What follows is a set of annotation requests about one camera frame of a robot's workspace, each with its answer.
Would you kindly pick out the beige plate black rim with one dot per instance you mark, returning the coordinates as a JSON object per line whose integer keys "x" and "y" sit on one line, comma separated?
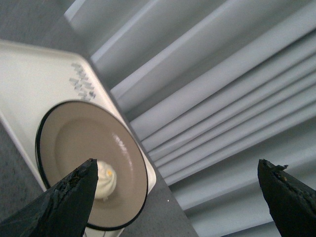
{"x": 75, "y": 131}

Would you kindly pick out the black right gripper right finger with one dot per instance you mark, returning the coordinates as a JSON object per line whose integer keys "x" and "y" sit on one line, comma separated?
{"x": 292, "y": 204}

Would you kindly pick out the white steamed bun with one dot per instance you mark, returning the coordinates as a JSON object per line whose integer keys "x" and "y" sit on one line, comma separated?
{"x": 107, "y": 180}

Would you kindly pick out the grey pleated curtain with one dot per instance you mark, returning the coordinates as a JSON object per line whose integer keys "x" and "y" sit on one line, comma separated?
{"x": 210, "y": 87}

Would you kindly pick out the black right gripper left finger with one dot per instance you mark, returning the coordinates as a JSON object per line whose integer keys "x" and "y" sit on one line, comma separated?
{"x": 62, "y": 211}

